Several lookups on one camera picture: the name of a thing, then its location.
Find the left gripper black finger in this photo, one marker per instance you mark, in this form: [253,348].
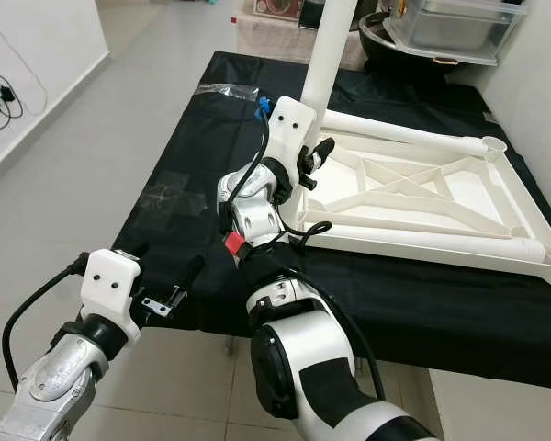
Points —
[191,273]

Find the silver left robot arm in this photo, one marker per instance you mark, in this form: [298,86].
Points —
[55,377]

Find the clear tape strip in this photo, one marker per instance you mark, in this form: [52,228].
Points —
[225,90]

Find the red printed box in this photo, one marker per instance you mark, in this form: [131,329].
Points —
[275,7]

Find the white plastic children table top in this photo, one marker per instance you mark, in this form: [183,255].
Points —
[450,197]

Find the black power adapter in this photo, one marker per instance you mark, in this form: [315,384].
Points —
[5,92]

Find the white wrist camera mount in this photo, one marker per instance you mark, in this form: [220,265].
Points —
[289,124]
[112,280]

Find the clear plastic storage box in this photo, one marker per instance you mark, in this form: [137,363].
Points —
[450,28]

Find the clear tape cross patch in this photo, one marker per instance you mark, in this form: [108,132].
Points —
[167,195]

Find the black plastic bag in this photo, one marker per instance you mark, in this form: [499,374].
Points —
[309,11]

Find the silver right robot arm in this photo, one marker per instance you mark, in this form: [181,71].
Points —
[312,367]

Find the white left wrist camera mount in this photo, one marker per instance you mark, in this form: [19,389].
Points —
[112,280]

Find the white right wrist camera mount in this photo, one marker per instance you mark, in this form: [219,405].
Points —
[289,124]

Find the black table cloth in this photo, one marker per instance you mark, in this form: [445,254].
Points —
[193,138]

